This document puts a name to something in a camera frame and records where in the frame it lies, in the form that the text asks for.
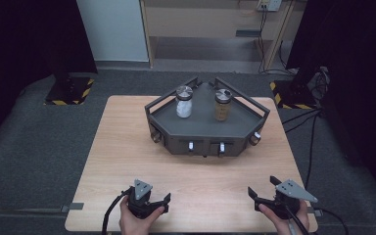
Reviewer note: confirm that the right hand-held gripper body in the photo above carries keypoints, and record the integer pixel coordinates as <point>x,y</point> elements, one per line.
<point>293,191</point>

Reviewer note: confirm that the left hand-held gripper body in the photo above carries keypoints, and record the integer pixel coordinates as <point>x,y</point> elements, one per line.
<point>142,191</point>

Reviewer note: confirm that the dark grey corner rack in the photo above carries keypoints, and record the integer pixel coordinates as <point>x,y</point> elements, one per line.
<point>205,130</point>

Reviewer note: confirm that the brown powder spice jar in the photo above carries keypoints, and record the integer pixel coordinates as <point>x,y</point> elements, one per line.
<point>223,109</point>

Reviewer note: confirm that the white powder spice jar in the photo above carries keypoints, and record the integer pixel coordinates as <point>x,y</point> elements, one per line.
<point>184,106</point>

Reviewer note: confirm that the person's left hand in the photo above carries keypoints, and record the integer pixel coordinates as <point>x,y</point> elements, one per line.
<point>133,225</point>

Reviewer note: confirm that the person's right hand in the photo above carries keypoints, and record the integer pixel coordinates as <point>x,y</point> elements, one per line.
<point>284,226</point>

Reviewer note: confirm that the grey tape strip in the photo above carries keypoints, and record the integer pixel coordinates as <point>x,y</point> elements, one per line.
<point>317,212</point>
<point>73,206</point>

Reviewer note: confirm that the striped black stand base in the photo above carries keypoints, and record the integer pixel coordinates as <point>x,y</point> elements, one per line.
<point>68,91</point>
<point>293,96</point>

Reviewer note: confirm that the black curtain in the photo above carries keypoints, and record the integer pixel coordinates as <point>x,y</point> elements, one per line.
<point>359,81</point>
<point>19,49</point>

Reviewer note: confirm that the grey flat plate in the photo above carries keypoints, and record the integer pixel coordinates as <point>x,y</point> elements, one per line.
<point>248,33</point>

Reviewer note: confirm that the white panel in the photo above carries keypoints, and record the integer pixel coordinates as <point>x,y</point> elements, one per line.
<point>112,29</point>

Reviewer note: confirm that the wooden shelf unit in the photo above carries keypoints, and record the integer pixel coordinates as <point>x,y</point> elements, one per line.
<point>205,23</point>

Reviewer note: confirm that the white wall socket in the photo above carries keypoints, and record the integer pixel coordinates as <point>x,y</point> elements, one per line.
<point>270,4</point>

